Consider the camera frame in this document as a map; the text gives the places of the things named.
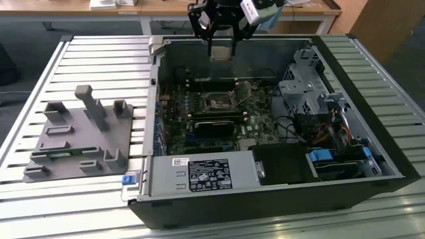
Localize green RAM stick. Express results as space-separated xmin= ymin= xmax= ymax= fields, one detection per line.
xmin=31 ymin=147 xmax=102 ymax=160

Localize pale blue teach pendant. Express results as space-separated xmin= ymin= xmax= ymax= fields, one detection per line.
xmin=259 ymin=6 xmax=285 ymax=30

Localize black hard disk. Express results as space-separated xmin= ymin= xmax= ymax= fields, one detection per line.
xmin=312 ymin=159 xmax=365 ymax=179

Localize blue disk carrier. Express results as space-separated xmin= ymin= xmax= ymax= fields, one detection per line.
xmin=307 ymin=148 xmax=335 ymax=164

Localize gray case latch handle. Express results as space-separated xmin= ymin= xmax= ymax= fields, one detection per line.
xmin=148 ymin=36 xmax=167 ymax=57

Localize wooden cabinet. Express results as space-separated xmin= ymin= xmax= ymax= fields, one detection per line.
xmin=348 ymin=0 xmax=425 ymax=66

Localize silver chipset heatsink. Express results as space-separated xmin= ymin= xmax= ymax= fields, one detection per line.
xmin=239 ymin=138 xmax=257 ymax=150

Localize wooden desk white frame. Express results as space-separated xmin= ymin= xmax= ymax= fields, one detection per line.
xmin=0 ymin=0 xmax=152 ymax=35
xmin=141 ymin=0 xmax=343 ymax=35

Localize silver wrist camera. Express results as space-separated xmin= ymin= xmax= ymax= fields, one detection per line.
xmin=239 ymin=0 xmax=287 ymax=26
xmin=199 ymin=14 xmax=213 ymax=28

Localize CPU socket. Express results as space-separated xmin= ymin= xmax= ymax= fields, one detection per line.
xmin=203 ymin=91 xmax=239 ymax=112

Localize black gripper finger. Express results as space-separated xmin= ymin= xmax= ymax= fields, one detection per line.
xmin=188 ymin=2 xmax=215 ymax=59
xmin=231 ymin=14 xmax=259 ymax=57

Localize gray power supply unit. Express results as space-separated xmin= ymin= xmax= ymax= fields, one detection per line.
xmin=145 ymin=154 xmax=259 ymax=198

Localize green motherboard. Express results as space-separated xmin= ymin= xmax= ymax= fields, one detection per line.
xmin=155 ymin=79 xmax=287 ymax=155

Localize black plastic shroud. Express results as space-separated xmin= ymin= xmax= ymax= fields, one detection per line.
xmin=251 ymin=143 xmax=320 ymax=187

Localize gray parts rack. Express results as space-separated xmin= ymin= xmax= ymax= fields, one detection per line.
xmin=20 ymin=84 xmax=136 ymax=184

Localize yellow power wire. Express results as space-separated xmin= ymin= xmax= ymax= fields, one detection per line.
xmin=340 ymin=126 xmax=352 ymax=145

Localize wire locking lever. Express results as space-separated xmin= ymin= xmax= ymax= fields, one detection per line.
xmin=236 ymin=94 xmax=255 ymax=108

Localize black data cable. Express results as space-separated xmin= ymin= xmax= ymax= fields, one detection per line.
xmin=275 ymin=116 xmax=312 ymax=144

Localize red power wire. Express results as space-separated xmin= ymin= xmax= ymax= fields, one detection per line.
xmin=317 ymin=125 xmax=333 ymax=142

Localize silver CPU chip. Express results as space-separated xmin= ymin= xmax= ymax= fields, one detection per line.
xmin=211 ymin=46 xmax=235 ymax=63

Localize large white box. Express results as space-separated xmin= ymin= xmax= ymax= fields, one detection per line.
xmin=90 ymin=0 xmax=120 ymax=11

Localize black graphics card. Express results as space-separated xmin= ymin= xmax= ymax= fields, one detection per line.
xmin=192 ymin=120 xmax=236 ymax=138

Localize silver metal handle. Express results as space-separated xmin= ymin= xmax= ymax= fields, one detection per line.
xmin=255 ymin=160 xmax=267 ymax=178

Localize metal drive cage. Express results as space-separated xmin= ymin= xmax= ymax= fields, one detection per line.
xmin=277 ymin=48 xmax=335 ymax=116

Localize RAM slot white clips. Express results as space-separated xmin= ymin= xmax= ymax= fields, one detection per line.
xmin=189 ymin=111 xmax=251 ymax=117
xmin=188 ymin=77 xmax=240 ymax=82
xmin=188 ymin=83 xmax=240 ymax=88

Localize black open PC case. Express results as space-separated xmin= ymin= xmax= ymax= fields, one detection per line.
xmin=127 ymin=34 xmax=424 ymax=230

